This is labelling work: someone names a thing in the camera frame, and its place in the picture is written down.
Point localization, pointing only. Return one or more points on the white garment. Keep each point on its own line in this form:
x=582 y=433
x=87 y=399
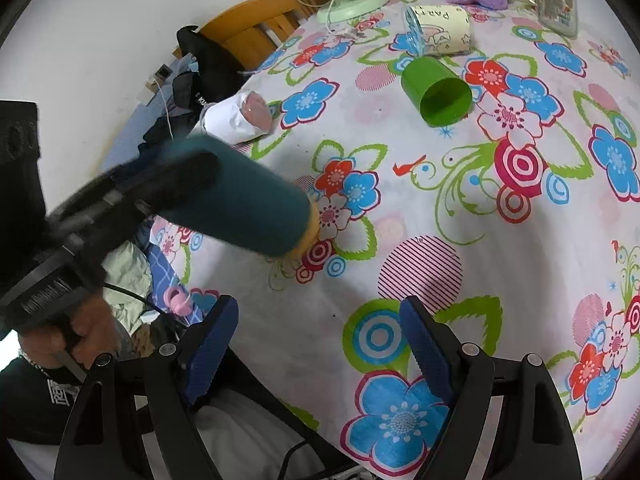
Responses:
x=250 y=440

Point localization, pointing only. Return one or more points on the wooden chair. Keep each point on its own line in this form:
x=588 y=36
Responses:
x=250 y=30

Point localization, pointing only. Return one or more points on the cartoon printed cup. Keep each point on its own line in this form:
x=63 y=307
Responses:
x=447 y=30

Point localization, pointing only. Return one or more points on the white paper cup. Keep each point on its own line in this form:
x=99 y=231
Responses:
x=227 y=120

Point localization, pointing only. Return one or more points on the dark teal cup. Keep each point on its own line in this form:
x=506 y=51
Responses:
x=255 y=205

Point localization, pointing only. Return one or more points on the green plastic cup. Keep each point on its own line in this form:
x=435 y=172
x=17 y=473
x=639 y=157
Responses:
x=437 y=92

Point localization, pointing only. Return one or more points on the black bag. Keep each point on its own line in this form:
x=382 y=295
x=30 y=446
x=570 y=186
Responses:
x=215 y=67

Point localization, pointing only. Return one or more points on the pale green cloth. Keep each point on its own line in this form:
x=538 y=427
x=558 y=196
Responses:
x=127 y=280

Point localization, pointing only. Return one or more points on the person's left hand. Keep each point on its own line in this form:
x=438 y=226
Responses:
x=92 y=327

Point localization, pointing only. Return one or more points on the blue plaid cloth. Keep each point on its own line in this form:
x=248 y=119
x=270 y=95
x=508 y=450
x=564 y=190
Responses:
x=162 y=265

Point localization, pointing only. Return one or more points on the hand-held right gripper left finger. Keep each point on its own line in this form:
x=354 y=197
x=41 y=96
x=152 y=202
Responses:
x=216 y=345

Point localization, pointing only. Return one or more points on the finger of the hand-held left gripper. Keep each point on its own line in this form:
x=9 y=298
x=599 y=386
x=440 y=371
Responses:
x=175 y=177

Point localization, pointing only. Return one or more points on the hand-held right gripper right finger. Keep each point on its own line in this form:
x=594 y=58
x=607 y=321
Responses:
x=429 y=345

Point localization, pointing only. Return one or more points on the pink plastic hook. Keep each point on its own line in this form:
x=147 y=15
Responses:
x=177 y=302

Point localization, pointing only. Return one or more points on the floral tablecloth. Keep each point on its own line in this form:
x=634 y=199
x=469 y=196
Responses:
x=450 y=220

